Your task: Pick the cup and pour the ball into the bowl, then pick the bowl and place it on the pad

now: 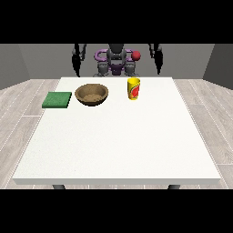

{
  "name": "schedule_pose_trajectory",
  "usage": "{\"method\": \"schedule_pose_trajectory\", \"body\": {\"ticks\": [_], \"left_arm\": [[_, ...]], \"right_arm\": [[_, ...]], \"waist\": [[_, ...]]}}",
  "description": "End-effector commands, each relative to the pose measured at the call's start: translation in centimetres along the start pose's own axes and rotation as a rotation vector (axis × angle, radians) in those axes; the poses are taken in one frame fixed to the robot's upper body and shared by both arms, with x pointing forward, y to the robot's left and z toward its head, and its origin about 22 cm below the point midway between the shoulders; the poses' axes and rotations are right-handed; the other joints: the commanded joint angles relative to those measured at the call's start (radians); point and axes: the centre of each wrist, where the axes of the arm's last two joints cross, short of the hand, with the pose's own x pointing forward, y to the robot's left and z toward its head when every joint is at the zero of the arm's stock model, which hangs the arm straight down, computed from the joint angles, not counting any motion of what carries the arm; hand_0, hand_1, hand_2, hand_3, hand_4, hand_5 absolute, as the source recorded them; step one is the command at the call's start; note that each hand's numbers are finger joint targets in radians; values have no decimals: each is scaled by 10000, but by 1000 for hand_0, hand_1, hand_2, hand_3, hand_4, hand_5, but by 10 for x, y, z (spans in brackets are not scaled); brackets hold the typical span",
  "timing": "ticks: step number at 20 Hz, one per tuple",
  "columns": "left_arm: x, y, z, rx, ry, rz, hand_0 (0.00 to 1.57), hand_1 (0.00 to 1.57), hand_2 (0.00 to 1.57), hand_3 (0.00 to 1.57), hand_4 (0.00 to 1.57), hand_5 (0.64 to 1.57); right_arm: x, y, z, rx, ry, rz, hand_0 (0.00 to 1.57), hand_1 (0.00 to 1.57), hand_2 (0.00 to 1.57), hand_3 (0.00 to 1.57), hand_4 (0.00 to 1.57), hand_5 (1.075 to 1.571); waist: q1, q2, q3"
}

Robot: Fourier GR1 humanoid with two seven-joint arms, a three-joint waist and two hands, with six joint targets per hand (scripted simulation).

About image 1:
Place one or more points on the small red ball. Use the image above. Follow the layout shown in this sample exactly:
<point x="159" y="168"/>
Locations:
<point x="136" y="55"/>

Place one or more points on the grey robot trunk purple rings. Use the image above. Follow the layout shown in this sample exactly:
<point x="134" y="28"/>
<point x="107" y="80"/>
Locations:
<point x="116" y="62"/>

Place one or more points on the brown wooden bowl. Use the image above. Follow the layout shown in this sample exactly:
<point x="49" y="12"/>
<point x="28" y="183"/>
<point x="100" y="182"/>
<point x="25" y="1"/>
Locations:
<point x="91" y="94"/>

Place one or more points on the green square pad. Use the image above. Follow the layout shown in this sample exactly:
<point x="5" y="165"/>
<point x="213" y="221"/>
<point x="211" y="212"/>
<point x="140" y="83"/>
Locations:
<point x="56" y="99"/>

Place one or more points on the yellow cup with melon print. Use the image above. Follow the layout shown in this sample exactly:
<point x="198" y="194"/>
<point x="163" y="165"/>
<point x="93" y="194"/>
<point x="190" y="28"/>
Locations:
<point x="133" y="88"/>

